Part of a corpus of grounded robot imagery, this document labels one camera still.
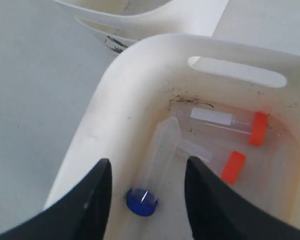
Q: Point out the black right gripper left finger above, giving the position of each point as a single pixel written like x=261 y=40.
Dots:
x=81 y=214

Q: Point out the clear tube orange cap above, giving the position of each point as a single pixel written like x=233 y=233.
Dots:
x=226 y=164
x=255 y=129

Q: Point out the conical tube blue cap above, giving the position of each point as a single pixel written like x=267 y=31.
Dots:
x=142 y=199

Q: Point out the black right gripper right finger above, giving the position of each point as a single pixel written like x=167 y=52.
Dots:
x=216 y=212

